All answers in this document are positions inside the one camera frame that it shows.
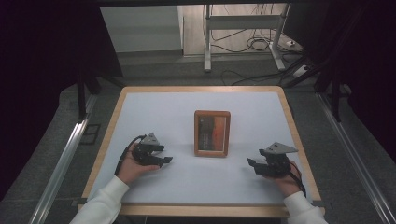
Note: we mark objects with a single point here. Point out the white power strip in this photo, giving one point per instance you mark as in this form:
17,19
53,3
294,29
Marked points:
301,71

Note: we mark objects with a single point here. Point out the black floor grate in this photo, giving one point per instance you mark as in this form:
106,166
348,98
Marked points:
90,133

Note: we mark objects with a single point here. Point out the white metal desk frame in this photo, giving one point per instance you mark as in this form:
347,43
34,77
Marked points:
243,22

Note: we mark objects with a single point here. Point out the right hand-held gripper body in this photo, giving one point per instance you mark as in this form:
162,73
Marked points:
277,158

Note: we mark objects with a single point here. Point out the person's right hand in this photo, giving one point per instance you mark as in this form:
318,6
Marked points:
288,183

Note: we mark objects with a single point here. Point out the metal floor rail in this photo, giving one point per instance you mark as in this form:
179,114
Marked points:
62,161
355,155

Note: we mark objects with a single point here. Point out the person's left hand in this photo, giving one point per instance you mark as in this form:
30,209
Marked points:
134,171

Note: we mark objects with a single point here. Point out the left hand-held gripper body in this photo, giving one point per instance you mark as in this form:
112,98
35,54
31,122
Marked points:
146,149

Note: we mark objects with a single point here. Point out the dark curtain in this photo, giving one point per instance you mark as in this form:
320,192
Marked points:
370,68
37,77

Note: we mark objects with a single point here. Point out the black metal stand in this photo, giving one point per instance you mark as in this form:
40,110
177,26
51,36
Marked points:
82,93
334,90

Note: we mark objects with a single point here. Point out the wooden picture frame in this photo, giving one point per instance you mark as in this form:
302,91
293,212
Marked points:
212,133

